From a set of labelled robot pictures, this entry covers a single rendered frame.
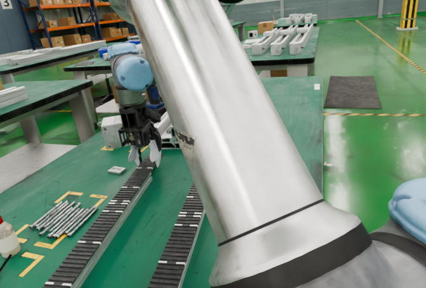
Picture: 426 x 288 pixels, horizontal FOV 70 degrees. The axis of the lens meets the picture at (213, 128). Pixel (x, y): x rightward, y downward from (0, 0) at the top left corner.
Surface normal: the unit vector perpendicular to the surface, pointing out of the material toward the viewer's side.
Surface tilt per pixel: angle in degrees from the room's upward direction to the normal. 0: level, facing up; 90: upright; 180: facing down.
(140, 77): 90
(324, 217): 11
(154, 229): 0
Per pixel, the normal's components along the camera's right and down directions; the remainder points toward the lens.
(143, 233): -0.11, -0.92
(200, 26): 0.14, -0.42
